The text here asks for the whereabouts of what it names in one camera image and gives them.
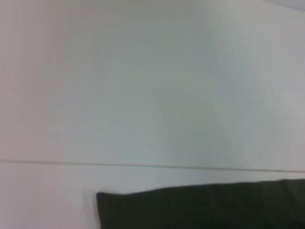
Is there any dark green FREE t-shirt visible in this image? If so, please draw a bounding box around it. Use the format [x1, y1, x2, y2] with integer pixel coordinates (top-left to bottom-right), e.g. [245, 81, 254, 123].
[96, 178, 305, 229]

